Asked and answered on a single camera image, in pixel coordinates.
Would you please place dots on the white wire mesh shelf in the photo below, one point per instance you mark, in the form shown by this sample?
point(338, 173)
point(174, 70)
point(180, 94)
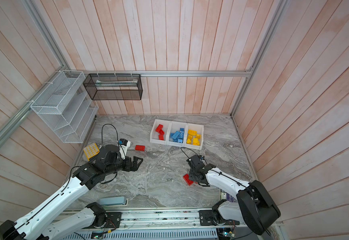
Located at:
point(64, 108)

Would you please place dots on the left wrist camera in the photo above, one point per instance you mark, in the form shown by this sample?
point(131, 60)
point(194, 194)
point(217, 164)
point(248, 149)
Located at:
point(124, 144)

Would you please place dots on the left white bin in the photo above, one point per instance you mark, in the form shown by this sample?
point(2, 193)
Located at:
point(154, 135)

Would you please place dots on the middle white bin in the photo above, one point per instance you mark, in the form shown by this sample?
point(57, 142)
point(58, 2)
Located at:
point(173, 127)

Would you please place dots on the purple book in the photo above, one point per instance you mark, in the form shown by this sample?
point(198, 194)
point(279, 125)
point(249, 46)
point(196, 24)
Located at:
point(228, 197)

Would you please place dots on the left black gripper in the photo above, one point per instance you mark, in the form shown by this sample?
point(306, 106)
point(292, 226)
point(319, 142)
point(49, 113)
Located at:
point(128, 167)

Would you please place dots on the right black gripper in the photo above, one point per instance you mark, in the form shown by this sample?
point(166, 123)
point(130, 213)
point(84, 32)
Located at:
point(191, 174)

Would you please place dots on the yellow sloped brick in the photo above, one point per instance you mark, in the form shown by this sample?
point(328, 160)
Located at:
point(189, 139)

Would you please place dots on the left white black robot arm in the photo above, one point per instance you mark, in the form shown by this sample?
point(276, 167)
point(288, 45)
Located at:
point(47, 211)

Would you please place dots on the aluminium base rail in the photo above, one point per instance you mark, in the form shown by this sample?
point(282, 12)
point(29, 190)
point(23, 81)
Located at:
point(162, 219)

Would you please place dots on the right white bin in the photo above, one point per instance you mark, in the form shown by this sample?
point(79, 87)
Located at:
point(200, 130)

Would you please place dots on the black mesh basket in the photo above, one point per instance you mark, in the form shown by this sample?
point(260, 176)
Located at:
point(112, 87)

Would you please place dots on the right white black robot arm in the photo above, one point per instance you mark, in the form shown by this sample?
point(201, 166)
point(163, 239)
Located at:
point(254, 206)

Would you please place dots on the light blue case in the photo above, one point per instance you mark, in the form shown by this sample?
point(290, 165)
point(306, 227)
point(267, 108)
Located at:
point(113, 201)

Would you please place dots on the white bin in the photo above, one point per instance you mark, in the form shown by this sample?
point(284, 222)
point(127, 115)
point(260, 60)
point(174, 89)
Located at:
point(200, 130)
point(173, 127)
point(154, 135)

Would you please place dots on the yellow calculator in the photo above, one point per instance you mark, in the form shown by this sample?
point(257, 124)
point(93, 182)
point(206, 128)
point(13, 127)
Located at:
point(91, 151)

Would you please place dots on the yellow long brick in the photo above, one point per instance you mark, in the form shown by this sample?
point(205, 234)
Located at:
point(192, 133)

